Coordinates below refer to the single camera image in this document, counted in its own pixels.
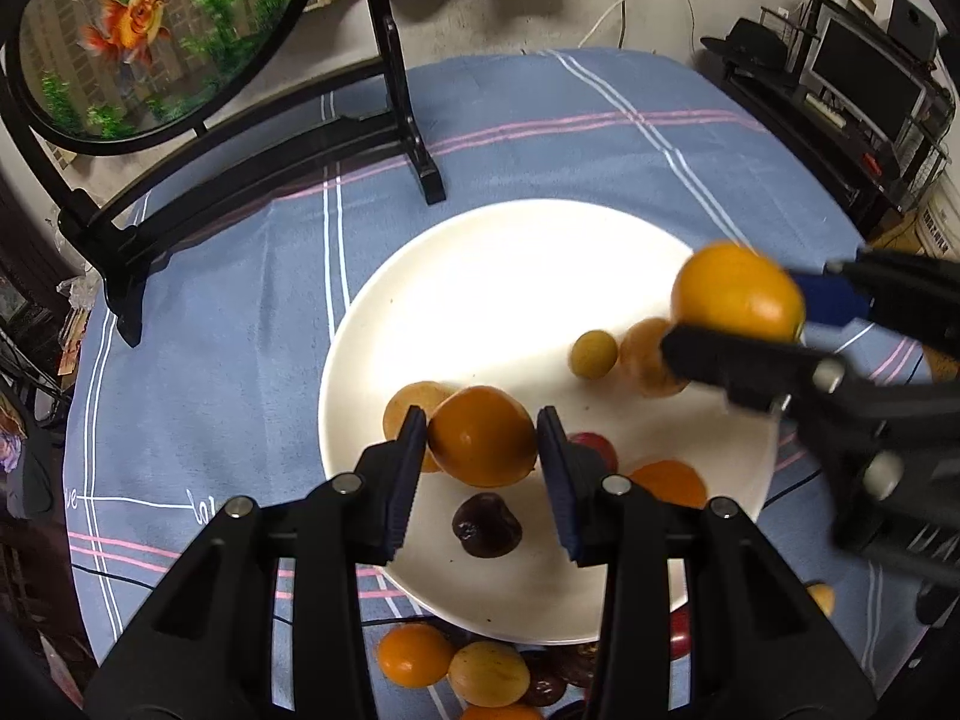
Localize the large orange mandarin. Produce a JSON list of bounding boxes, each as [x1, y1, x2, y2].
[[628, 458, 708, 509]]

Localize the yellow-orange fruit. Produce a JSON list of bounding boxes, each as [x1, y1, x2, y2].
[[670, 242, 805, 343]]

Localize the small orange fruit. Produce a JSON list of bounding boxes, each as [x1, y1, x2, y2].
[[428, 385, 537, 489]]

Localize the small green-yellow fruit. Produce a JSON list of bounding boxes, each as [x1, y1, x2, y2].
[[568, 330, 619, 380]]

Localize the small red fruit on plate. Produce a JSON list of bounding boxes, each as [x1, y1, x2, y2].
[[568, 431, 619, 473]]

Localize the large red tomato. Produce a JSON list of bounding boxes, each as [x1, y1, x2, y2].
[[670, 605, 692, 660]]

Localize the dark cherry on plate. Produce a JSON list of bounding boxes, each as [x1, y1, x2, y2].
[[451, 493, 524, 559]]

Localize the tan striped fruit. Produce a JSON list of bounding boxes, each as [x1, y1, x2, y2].
[[805, 582, 836, 617]]

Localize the pale peach fruit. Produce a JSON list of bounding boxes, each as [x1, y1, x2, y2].
[[619, 317, 688, 398]]

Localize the tan round fruit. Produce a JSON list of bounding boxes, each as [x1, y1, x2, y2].
[[380, 379, 458, 473]]

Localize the orange fruit beside pale fruit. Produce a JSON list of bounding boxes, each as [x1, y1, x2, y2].
[[376, 622, 455, 689]]

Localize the dark brown oblong fruit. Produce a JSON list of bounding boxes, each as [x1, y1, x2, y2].
[[555, 642, 599, 689]]

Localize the dark red cherry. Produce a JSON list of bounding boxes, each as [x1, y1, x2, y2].
[[519, 650, 568, 709]]

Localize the blue striped tablecloth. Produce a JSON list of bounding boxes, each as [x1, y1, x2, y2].
[[62, 47, 939, 720]]

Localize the black shelf rack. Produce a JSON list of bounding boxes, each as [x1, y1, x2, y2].
[[701, 0, 958, 239]]

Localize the pale yellow round fruit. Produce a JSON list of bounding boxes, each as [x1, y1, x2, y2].
[[448, 640, 530, 709]]

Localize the computer monitor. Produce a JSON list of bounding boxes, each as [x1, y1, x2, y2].
[[804, 13, 931, 143]]

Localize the orange tangerine on cloth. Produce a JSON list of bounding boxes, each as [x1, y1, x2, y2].
[[460, 704, 544, 720]]

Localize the white round plate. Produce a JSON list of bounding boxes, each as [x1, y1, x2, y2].
[[317, 200, 778, 645]]

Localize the thin black cable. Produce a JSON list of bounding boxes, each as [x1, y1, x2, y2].
[[70, 564, 452, 628]]

